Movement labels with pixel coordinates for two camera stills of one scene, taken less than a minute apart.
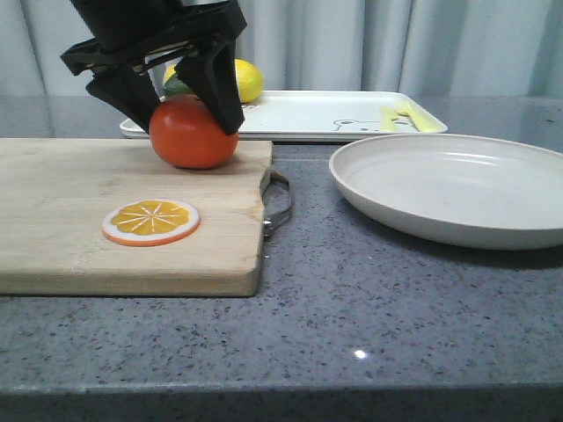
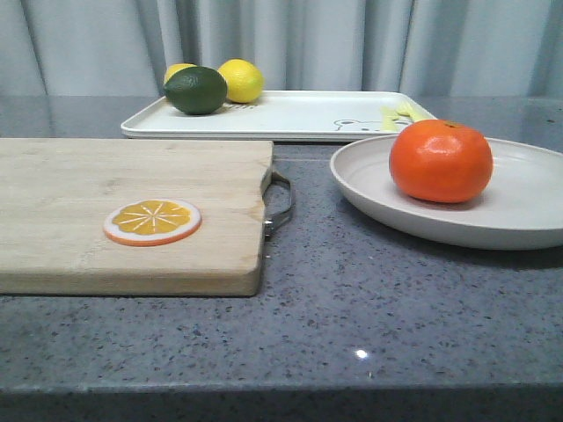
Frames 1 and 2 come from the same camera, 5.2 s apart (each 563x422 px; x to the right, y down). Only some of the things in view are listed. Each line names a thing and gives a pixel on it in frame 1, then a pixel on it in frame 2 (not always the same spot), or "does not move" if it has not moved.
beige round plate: x=464 y=189 does not move
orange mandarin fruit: x=186 y=133 → x=442 y=161
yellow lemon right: x=250 y=80 does not move
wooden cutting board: x=54 y=194 does not move
